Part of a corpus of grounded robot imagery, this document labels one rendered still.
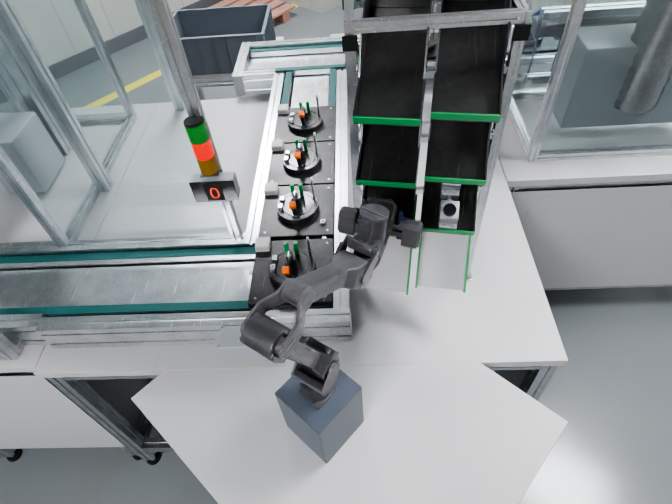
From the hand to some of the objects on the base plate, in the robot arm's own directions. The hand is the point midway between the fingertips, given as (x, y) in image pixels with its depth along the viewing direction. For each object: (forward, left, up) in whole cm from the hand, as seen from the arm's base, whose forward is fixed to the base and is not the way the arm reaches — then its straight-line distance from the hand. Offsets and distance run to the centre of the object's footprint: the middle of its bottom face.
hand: (383, 216), depth 109 cm
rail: (-40, +36, -41) cm, 68 cm away
